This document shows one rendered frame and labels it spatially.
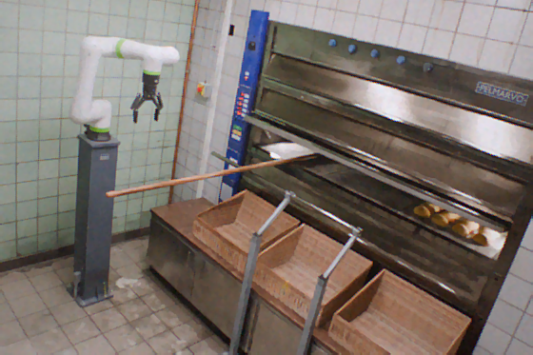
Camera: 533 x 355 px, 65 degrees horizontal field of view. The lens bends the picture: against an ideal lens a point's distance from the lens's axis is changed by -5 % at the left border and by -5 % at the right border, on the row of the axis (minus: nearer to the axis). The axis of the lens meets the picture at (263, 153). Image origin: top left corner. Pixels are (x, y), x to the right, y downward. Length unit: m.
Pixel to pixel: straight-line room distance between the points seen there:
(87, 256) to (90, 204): 0.40
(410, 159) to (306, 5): 1.19
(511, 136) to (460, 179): 0.33
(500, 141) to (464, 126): 0.19
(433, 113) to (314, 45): 0.91
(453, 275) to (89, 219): 2.24
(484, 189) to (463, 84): 0.55
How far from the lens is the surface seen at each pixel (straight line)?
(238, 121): 3.29
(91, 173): 2.89
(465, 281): 2.58
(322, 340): 2.48
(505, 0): 2.40
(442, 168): 2.47
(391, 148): 2.58
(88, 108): 2.71
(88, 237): 3.10
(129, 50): 2.59
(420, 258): 2.63
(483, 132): 2.38
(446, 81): 2.45
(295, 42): 2.98
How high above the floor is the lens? 2.14
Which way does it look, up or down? 18 degrees down
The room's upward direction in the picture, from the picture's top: 11 degrees clockwise
